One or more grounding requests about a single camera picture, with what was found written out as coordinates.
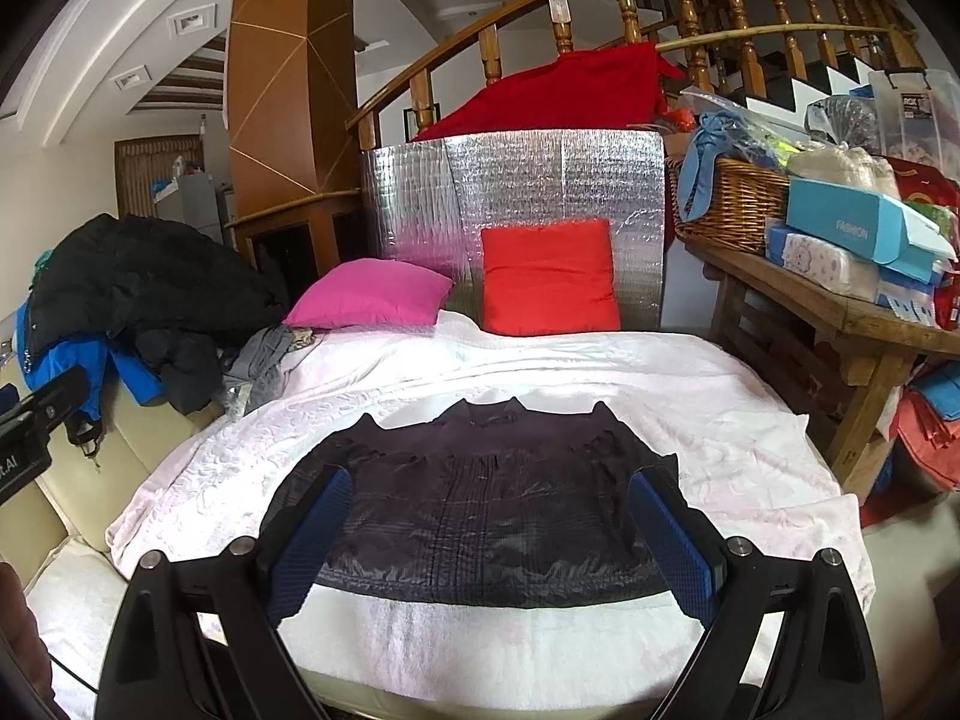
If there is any wooden stair railing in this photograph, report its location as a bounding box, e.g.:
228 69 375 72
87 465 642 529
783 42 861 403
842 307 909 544
347 0 924 151

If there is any black coat pile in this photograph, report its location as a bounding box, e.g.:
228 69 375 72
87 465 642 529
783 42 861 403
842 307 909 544
18 215 288 415

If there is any person's left hand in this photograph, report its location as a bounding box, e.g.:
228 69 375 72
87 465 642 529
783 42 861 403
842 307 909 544
0 561 53 704

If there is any magenta pillow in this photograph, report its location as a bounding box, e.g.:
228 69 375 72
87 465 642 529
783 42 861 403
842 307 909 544
283 259 454 330

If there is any red gift box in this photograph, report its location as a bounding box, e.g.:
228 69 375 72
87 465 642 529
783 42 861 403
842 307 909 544
887 156 960 330

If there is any blue cardboard shoe box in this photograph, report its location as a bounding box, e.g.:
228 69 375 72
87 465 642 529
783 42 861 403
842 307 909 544
786 177 955 283

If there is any wooden side table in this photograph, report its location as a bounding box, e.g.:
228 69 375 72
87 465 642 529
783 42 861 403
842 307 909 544
686 242 958 499

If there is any grey cabinet in background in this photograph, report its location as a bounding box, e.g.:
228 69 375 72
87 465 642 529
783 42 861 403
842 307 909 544
153 172 228 244

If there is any stack of folded cloths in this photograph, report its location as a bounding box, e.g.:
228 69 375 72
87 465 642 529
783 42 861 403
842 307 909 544
893 390 960 491

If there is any blue jacket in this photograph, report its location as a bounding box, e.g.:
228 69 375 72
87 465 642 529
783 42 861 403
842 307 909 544
13 299 166 421

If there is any red blanket on railing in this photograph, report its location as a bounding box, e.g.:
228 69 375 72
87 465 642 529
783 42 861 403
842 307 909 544
416 41 686 142

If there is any white patterned tissue pack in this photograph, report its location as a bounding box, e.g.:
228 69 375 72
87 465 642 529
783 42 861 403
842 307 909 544
765 220 880 304

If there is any red square pillow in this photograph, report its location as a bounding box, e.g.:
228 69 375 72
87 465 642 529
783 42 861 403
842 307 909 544
480 218 622 337

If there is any grey folded garment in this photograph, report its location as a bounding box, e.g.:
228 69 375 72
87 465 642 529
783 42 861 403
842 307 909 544
218 325 314 419

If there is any wicker basket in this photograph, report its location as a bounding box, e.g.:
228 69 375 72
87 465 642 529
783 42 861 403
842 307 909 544
665 158 789 255

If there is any white pink bed blanket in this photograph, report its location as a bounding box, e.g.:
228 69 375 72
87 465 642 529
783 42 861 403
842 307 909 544
106 312 875 718

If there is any brown wooden column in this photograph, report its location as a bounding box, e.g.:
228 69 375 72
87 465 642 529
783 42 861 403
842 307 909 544
224 0 359 273

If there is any blue cloth in basket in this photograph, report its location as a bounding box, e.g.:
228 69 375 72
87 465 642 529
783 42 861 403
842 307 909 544
675 110 778 223

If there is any clear plastic storage box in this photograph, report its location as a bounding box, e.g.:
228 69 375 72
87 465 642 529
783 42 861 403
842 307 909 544
871 70 960 182

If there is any silver foil insulation panel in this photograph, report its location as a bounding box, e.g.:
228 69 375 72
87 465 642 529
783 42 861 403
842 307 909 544
363 128 665 330

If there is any black quilted puffer jacket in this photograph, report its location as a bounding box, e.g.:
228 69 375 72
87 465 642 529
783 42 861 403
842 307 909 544
265 398 679 608

